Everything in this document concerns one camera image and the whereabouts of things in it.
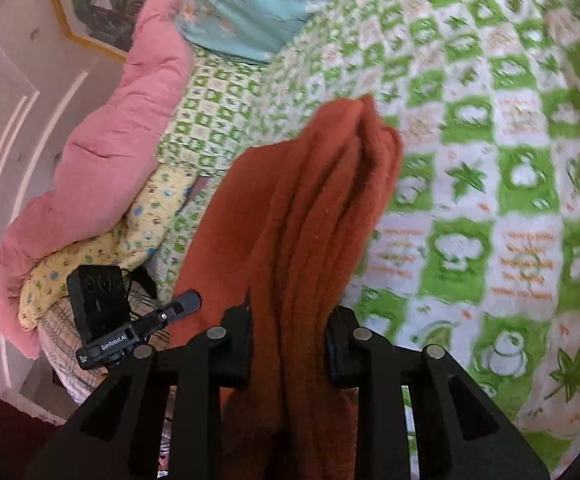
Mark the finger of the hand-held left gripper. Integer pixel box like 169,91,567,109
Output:
134,290,202,333

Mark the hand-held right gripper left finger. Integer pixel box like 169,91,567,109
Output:
24,305,253,480

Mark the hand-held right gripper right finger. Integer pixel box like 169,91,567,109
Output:
324,305,551,480

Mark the orange knitted sweater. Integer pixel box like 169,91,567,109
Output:
172,94,405,480

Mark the plaid cloth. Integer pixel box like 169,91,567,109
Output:
37,280,171,406

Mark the yellow printed cloth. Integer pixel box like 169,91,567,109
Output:
18,162,198,332

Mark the dark red cloth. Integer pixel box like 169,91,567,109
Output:
0,384,68,480

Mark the pink quilt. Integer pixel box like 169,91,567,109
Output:
0,0,195,361

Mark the green checked pillow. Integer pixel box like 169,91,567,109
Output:
156,45,265,178

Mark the green checked bed sheet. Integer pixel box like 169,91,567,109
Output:
157,0,580,476

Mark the gold framed picture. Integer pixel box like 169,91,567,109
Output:
42,0,195,63

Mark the teal floral quilt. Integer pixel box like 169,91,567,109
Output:
172,0,371,66

